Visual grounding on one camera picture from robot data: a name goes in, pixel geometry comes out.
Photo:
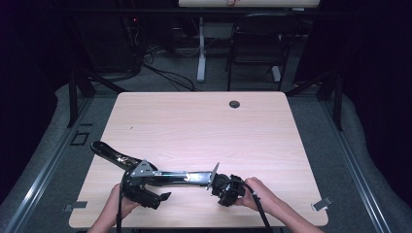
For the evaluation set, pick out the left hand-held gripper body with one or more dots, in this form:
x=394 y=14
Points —
x=139 y=191

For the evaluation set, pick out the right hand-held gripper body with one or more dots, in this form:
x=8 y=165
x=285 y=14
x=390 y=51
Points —
x=226 y=191

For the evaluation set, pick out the person's left hand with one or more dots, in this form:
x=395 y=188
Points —
x=118 y=204

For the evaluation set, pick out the person's right hand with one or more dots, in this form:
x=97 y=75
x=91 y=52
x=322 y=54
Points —
x=268 y=198

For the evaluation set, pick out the grey tape piece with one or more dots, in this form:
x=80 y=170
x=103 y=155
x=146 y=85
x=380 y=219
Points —
x=76 y=205

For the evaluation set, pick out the black metal stand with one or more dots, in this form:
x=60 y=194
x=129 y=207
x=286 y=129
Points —
x=73 y=97
x=338 y=103

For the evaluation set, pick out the white desk foot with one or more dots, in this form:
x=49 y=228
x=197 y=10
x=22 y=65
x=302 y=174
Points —
x=276 y=73

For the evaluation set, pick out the white desk leg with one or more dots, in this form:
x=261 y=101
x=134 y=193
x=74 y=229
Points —
x=201 y=48

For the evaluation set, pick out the black folding chair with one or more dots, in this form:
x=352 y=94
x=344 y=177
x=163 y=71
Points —
x=256 y=42

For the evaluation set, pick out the aluminium floor rail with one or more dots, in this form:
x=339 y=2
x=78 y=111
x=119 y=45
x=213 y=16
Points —
x=356 y=174
x=42 y=174

